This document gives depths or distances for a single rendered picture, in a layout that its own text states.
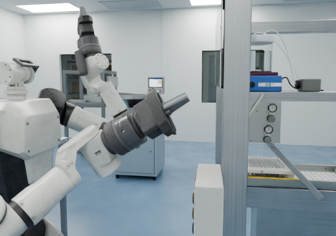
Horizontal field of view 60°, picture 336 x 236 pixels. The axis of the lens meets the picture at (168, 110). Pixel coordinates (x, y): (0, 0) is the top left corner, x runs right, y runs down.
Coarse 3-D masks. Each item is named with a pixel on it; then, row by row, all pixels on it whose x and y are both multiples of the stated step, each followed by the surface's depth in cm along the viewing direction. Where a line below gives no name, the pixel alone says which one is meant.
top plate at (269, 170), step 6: (264, 162) 150; (282, 162) 150; (252, 168) 139; (258, 168) 139; (264, 168) 139; (270, 168) 139; (276, 168) 139; (282, 168) 139; (288, 168) 139; (294, 174) 136
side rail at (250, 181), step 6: (252, 180) 137; (258, 180) 136; (264, 180) 136; (270, 180) 136; (276, 180) 135; (282, 180) 135; (288, 180) 134; (294, 180) 134; (312, 180) 133; (318, 180) 133; (324, 180) 133; (330, 180) 133; (300, 186) 134; (318, 186) 133; (324, 186) 132; (330, 186) 132
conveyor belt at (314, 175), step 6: (306, 174) 153; (312, 174) 153; (318, 174) 153; (324, 174) 153; (330, 174) 153; (270, 186) 138; (276, 186) 137; (282, 186) 137; (288, 186) 136; (294, 186) 136
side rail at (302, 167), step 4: (296, 164) 159; (300, 164) 159; (304, 164) 159; (308, 164) 159; (312, 164) 159; (316, 164) 159; (320, 164) 159; (300, 168) 159; (304, 168) 159; (308, 168) 159; (312, 168) 158; (316, 168) 158; (320, 168) 158; (324, 168) 157; (328, 168) 157; (332, 168) 157
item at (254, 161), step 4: (252, 160) 151; (256, 160) 152; (260, 160) 150; (264, 160) 150; (268, 160) 150; (272, 160) 150; (264, 164) 143; (268, 164) 143; (272, 164) 142; (276, 164) 143
